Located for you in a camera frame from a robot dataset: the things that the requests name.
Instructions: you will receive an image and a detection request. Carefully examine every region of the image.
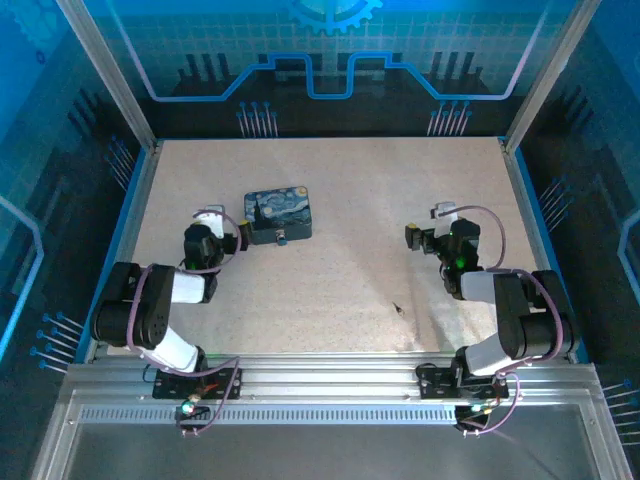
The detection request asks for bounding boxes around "starry night painted tin box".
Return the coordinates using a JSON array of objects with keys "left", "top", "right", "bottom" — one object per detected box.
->
[{"left": 243, "top": 184, "right": 315, "bottom": 247}]

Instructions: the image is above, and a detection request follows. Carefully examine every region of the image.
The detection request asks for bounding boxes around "grey metal panel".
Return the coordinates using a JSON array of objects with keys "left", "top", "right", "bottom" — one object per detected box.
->
[{"left": 29, "top": 394, "right": 634, "bottom": 480}]

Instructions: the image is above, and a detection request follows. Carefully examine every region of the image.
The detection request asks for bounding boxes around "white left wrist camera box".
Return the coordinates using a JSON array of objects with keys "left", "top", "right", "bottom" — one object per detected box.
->
[{"left": 193, "top": 202, "right": 227, "bottom": 242}]

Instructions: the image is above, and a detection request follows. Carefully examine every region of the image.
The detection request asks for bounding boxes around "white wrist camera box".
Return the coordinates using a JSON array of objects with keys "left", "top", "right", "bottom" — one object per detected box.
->
[
  {"left": 432, "top": 201, "right": 457, "bottom": 232},
  {"left": 193, "top": 202, "right": 227, "bottom": 242}
]

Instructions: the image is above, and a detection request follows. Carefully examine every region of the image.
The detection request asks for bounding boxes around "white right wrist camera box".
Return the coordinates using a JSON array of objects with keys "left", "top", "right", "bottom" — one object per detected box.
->
[{"left": 432, "top": 201, "right": 457, "bottom": 232}]

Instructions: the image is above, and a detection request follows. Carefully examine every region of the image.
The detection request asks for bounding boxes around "aluminium table side rail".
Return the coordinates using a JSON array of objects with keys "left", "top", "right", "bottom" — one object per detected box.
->
[
  {"left": 499, "top": 139, "right": 592, "bottom": 364},
  {"left": 82, "top": 142, "right": 164, "bottom": 362}
]

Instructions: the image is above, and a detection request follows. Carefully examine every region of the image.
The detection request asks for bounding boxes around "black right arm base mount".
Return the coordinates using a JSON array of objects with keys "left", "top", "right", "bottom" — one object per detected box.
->
[{"left": 416, "top": 363, "right": 510, "bottom": 401}]

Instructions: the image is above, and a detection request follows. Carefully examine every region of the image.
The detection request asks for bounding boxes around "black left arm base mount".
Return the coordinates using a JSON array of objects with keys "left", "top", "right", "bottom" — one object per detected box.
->
[{"left": 152, "top": 367, "right": 245, "bottom": 401}]

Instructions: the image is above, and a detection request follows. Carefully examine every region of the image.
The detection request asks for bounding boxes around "wide aluminium frame rail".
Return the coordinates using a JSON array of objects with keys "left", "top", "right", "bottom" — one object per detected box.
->
[{"left": 64, "top": 351, "right": 604, "bottom": 402}]

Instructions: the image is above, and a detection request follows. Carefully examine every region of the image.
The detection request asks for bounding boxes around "slotted aluminium cable duct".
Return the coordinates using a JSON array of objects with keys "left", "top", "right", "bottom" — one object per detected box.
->
[{"left": 77, "top": 405, "right": 459, "bottom": 424}]

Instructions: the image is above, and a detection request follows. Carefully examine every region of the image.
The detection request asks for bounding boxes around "aluminium frame post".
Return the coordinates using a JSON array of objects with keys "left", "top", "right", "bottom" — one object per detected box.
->
[
  {"left": 55, "top": 0, "right": 160, "bottom": 152},
  {"left": 501, "top": 0, "right": 601, "bottom": 152}
]

